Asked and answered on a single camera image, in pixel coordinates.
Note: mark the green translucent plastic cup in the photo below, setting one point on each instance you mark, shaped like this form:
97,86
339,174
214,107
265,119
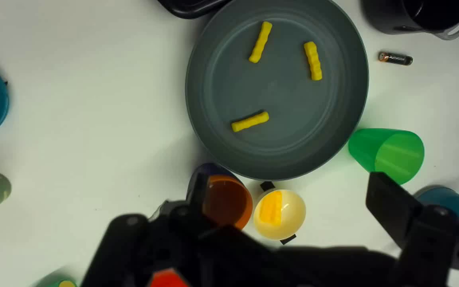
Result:
389,153

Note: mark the black tape square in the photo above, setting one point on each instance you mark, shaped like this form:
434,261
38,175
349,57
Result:
266,185
288,239

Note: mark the yellow toy fry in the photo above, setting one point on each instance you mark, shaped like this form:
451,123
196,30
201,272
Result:
312,60
260,41
269,207
250,121

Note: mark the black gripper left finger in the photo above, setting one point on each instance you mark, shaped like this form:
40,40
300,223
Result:
150,244

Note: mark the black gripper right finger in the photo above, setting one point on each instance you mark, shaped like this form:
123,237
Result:
430,239

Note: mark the small teal dish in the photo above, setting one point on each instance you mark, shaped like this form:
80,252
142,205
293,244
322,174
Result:
446,199

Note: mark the gray round plate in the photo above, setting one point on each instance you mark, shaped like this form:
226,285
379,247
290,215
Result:
277,153

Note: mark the orange plastic cup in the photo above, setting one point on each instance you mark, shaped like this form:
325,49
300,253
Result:
230,204

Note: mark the small white bowl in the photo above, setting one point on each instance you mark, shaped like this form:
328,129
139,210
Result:
293,212

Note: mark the black and copper battery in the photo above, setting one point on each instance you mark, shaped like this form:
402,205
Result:
394,57

